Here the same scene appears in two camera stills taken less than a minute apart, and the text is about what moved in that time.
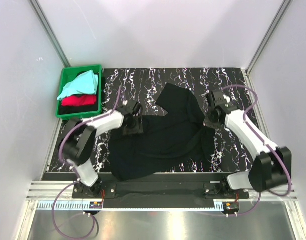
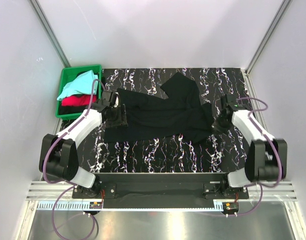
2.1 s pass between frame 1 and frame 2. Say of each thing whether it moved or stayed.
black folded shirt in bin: stayed
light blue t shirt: stayed
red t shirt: stayed
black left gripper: moved
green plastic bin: stayed
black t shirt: moved
